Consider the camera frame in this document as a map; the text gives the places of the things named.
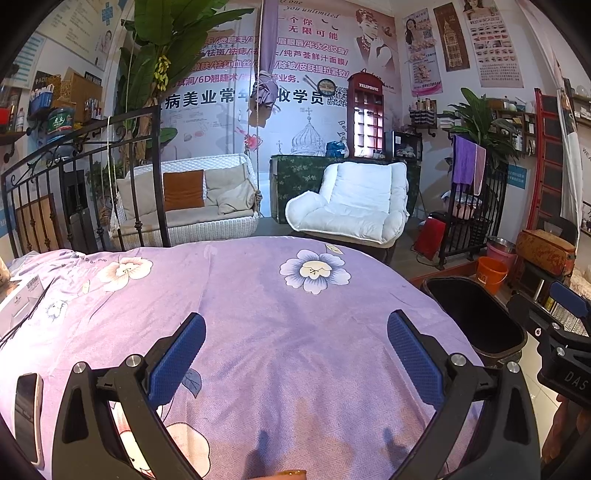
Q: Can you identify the white padded armchair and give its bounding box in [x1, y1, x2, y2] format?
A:
[285, 161, 410, 245]

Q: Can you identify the red ladder shelf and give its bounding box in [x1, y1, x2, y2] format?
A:
[526, 88, 566, 232]

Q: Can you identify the pink towel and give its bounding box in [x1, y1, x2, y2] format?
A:
[473, 144, 487, 195]

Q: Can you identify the black metal rack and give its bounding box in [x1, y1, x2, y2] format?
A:
[436, 161, 509, 271]

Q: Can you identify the green floral covered counter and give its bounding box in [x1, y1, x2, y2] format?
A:
[270, 154, 422, 224]

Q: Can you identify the pink basin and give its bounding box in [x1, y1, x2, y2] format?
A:
[486, 236, 519, 268]

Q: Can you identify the brown tower wall poster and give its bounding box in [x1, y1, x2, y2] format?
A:
[433, 2, 471, 72]

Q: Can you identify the black glass display case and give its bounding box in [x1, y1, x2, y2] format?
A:
[392, 130, 423, 161]

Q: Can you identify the black trash bin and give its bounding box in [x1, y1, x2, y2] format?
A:
[421, 276, 528, 367]

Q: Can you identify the orange bucket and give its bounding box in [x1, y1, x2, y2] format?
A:
[477, 257, 509, 296]

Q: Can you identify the red cloth bag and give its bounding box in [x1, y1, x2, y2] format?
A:
[413, 216, 446, 261]

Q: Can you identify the red telephone booth cabinet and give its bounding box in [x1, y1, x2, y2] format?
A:
[346, 71, 386, 160]

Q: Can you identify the small wall shelf with bottles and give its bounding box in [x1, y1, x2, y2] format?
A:
[410, 99, 438, 130]

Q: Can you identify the brown cushion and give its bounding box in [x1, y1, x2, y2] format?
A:
[163, 170, 205, 212]

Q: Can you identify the blue water jug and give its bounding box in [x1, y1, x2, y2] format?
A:
[46, 107, 77, 139]

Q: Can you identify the beige cushion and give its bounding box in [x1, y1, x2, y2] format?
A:
[204, 164, 257, 215]
[115, 173, 166, 217]

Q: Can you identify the wooden wall shelf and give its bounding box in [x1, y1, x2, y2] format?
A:
[0, 131, 28, 162]

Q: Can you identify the purple floral bed sheet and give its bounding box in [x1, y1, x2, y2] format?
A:
[0, 235, 485, 480]

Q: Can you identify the banana plant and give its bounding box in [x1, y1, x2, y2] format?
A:
[115, 0, 257, 162]

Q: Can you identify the large wall poster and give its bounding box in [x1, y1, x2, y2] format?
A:
[159, 0, 400, 162]

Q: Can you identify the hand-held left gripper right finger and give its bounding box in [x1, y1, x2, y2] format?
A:
[387, 310, 541, 480]

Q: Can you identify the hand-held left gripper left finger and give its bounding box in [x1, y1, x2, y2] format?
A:
[52, 312, 207, 480]

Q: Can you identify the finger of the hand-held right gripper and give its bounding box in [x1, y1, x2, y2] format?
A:
[507, 293, 573, 356]
[549, 281, 591, 324]

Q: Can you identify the smartphone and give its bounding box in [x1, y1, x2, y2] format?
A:
[11, 373, 45, 469]

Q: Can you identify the purple towel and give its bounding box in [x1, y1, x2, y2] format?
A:
[451, 135, 478, 185]

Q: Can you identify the white box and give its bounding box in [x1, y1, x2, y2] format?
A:
[0, 274, 47, 340]

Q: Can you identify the white wicker swing sofa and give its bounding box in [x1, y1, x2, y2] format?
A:
[110, 153, 262, 247]

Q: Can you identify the white info wall poster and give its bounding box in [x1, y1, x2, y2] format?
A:
[34, 0, 134, 70]

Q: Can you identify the eyebrow chart wall poster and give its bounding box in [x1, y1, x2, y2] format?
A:
[462, 0, 525, 88]

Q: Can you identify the pink portrait wall poster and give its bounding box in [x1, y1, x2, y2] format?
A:
[403, 9, 444, 95]

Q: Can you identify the purple folded umbrella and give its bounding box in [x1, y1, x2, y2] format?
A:
[252, 0, 282, 127]

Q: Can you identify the black metal bed headboard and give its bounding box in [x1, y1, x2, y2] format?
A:
[0, 105, 171, 259]

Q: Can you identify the brown leather case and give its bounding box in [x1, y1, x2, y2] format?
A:
[515, 229, 578, 278]

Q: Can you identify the person's right hand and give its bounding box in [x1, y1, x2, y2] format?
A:
[541, 397, 583, 464]

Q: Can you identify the green potted plant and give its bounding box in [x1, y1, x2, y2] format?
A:
[441, 88, 520, 171]

